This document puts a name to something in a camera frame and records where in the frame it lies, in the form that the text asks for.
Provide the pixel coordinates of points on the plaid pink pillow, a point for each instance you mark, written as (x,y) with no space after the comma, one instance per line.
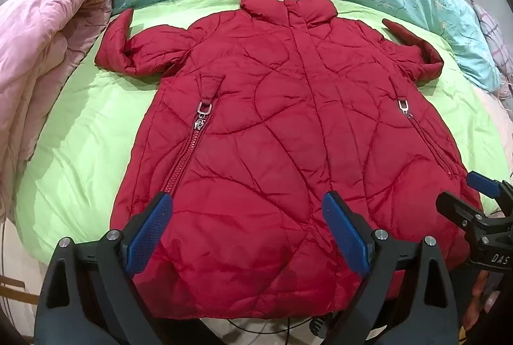
(500,53)

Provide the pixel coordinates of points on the red quilted puffer coat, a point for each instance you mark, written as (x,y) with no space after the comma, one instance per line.
(259,113)

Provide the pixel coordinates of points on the pink folded quilt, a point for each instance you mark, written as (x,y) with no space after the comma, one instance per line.
(42,43)

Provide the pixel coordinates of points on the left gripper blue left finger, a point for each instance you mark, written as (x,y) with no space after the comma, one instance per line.
(143,232)

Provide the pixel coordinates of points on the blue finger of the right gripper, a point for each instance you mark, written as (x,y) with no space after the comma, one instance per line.
(500,191)
(477,211)

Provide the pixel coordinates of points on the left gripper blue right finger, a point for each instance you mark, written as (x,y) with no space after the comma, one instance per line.
(351,232)

